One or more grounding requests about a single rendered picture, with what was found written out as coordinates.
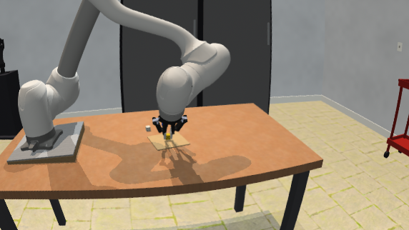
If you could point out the beige flat mat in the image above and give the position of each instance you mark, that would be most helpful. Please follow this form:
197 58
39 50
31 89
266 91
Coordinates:
161 144

